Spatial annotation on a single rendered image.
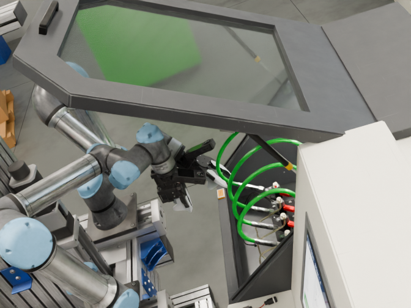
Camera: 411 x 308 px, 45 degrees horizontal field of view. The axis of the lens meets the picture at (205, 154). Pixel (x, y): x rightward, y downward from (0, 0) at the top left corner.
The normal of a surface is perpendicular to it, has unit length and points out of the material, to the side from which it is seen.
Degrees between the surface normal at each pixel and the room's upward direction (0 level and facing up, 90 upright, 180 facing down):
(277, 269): 90
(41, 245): 83
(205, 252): 0
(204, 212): 0
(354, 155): 0
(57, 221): 90
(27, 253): 83
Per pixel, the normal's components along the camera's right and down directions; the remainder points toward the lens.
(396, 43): -0.31, -0.75
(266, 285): 0.05, 0.60
